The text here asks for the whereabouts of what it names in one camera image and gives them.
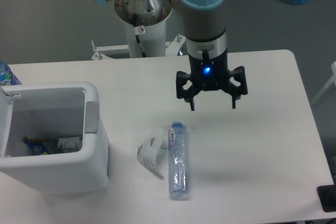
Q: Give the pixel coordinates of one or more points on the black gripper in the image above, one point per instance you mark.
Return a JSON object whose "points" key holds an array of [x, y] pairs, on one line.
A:
{"points": [[208, 76]]}

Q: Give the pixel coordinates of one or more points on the clear plastic water bottle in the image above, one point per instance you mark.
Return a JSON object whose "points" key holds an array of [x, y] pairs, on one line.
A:
{"points": [[178, 161]]}

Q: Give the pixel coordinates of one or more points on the white plastic wrapper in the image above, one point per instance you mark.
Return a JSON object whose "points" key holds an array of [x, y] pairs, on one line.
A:
{"points": [[150, 149]]}

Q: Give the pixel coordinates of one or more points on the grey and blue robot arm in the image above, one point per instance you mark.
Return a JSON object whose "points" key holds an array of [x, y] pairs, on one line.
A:
{"points": [[205, 33]]}

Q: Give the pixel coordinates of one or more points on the white trash can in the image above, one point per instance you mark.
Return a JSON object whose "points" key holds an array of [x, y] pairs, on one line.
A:
{"points": [[52, 137]]}

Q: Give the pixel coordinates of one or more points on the black device at table edge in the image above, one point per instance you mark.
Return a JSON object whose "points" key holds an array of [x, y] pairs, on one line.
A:
{"points": [[326, 195]]}

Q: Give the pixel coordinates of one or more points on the blue snack wrapper in bin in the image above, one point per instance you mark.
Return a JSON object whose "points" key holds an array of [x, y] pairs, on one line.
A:
{"points": [[41, 146]]}

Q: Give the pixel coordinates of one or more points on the blue labelled bottle at left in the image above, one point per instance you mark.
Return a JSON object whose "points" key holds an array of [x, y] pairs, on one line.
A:
{"points": [[8, 78]]}

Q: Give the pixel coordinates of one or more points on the white pedestal base frame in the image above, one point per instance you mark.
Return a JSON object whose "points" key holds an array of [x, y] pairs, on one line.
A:
{"points": [[172, 48]]}

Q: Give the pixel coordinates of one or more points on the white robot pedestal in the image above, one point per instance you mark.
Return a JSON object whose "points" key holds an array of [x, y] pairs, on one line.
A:
{"points": [[145, 26]]}

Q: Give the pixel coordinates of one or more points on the white frame at right edge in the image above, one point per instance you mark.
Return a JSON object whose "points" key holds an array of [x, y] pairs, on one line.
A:
{"points": [[327, 89]]}

